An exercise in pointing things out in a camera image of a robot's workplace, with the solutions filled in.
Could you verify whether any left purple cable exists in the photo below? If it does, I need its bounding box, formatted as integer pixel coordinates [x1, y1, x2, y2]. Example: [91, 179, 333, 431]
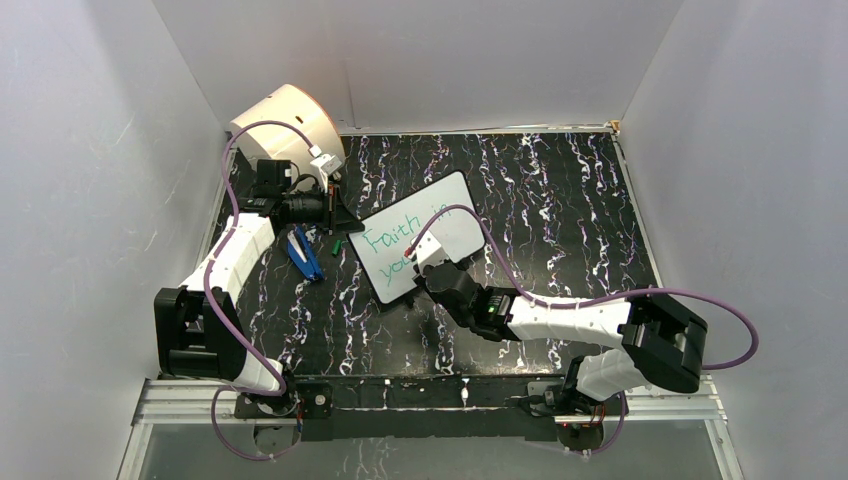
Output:
[201, 121, 316, 463]

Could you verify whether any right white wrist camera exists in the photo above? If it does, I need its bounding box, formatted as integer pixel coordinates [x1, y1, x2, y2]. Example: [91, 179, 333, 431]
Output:
[404, 231, 450, 276]

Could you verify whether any small white whiteboard black frame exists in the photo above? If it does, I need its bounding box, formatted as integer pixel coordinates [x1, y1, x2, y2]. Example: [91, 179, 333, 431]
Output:
[348, 170, 485, 304]

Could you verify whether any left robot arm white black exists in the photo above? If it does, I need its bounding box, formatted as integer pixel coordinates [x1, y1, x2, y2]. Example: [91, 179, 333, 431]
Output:
[153, 154, 364, 416]

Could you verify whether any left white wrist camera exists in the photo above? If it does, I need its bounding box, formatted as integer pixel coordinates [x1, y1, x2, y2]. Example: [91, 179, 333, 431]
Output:
[308, 145, 344, 193]

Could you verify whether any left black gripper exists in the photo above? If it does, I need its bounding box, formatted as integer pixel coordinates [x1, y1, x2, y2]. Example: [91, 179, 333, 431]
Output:
[284, 182, 366, 237]

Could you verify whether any white cylindrical drum container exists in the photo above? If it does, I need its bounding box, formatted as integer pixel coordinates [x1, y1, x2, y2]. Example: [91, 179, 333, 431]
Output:
[228, 84, 346, 173]

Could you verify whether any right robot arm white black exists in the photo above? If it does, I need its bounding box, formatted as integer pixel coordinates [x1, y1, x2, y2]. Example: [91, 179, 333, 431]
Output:
[416, 262, 708, 414]

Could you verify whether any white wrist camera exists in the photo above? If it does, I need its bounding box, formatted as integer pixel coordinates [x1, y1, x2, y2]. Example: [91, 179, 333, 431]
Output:
[308, 145, 344, 193]
[404, 231, 450, 276]

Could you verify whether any aluminium frame rail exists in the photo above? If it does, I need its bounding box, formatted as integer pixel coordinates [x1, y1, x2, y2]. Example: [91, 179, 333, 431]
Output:
[133, 375, 726, 424]

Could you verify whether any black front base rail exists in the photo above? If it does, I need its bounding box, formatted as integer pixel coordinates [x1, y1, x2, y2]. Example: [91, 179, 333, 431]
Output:
[303, 375, 600, 443]

